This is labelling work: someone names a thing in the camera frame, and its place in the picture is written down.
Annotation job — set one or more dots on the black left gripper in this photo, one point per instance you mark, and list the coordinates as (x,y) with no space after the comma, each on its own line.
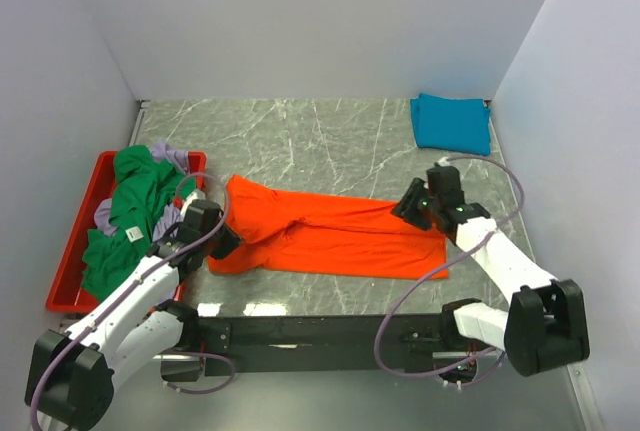
(231,242)

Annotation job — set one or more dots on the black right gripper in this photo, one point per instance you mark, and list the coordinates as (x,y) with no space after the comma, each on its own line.
(406,206)

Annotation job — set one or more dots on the orange t shirt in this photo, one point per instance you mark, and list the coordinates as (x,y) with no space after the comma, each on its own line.
(325,234)

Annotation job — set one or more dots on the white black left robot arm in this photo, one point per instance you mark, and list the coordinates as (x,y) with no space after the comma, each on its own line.
(74,374)

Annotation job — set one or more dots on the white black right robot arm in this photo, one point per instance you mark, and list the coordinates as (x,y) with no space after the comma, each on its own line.
(545,326)

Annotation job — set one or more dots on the lavender t shirt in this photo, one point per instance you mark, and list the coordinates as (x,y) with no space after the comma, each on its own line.
(170,151)

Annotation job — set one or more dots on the folded blue t shirt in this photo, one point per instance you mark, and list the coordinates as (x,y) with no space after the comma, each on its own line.
(458,125)

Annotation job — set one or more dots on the green t shirt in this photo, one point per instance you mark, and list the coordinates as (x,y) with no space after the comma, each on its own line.
(135,201)

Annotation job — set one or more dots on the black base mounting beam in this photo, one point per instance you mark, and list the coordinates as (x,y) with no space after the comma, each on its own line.
(322,343)

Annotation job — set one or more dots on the red plastic bin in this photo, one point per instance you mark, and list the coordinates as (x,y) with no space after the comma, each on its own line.
(130,202)

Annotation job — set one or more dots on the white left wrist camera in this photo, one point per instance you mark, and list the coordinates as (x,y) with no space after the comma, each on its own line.
(195,195)

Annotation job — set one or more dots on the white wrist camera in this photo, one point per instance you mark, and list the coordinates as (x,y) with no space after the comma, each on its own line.
(195,195)
(442,162)

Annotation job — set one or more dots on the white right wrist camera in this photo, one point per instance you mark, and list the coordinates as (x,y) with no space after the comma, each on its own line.
(442,162)

